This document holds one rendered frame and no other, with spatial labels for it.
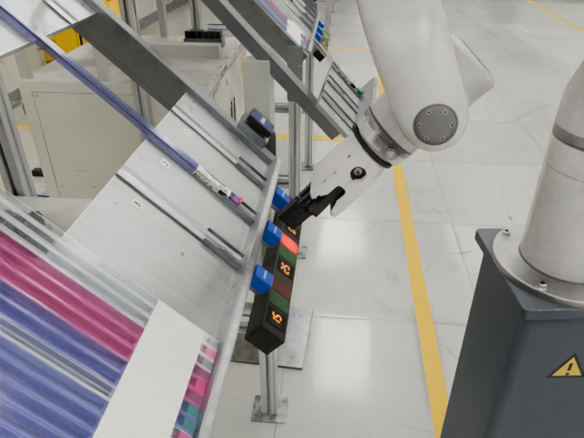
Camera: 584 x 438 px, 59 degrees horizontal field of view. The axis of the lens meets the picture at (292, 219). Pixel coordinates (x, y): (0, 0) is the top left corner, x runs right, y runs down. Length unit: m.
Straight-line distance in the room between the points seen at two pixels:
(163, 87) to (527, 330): 0.67
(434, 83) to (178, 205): 0.34
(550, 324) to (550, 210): 0.15
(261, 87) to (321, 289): 0.83
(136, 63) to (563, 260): 0.70
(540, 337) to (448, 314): 1.01
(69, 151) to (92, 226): 1.45
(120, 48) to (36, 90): 1.06
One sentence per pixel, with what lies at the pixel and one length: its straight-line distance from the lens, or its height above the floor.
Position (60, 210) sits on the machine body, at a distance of 1.08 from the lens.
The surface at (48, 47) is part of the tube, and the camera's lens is 0.76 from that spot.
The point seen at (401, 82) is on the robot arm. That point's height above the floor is 0.96.
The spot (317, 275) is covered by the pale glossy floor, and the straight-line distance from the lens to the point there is 1.84.
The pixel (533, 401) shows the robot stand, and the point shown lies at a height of 0.52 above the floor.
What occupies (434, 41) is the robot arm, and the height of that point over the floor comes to 1.00.
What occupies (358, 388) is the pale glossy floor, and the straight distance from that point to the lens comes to 1.49.
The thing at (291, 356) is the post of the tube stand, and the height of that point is 0.01.
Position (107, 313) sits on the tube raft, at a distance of 0.50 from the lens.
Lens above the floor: 1.12
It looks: 32 degrees down
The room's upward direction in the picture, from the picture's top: straight up
